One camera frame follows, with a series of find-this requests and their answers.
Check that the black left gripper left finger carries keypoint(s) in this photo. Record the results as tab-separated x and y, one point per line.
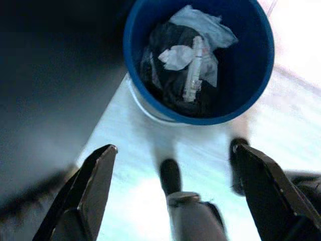
85	200

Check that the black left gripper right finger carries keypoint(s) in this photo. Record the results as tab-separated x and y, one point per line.
273	206

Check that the white pen-shaped tube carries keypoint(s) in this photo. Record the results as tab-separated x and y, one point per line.
194	65

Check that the black bin liner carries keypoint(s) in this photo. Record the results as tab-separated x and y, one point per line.
170	85

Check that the blue round waste bin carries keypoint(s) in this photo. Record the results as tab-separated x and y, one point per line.
250	62

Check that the white printed plastic wrapper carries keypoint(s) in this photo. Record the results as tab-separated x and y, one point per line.
210	70

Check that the large flat white tissue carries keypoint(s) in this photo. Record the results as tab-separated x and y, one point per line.
205	25

